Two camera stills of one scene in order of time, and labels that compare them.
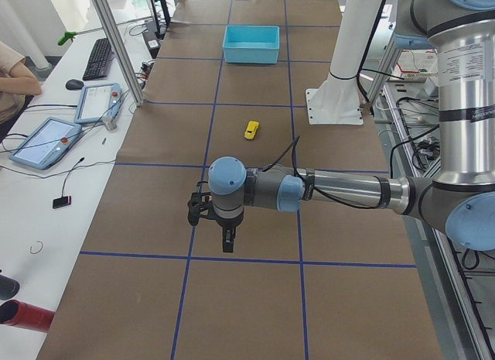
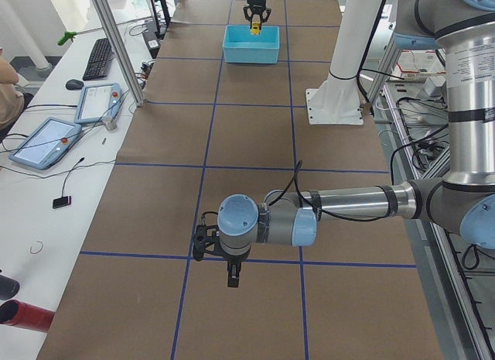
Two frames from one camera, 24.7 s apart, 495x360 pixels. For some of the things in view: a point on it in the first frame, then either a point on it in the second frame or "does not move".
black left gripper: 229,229 to 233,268
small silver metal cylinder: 110,124 does not move
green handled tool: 67,36 does not move
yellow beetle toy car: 251,129 to 255,26
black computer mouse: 74,84 does not move
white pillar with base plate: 337,100 does not move
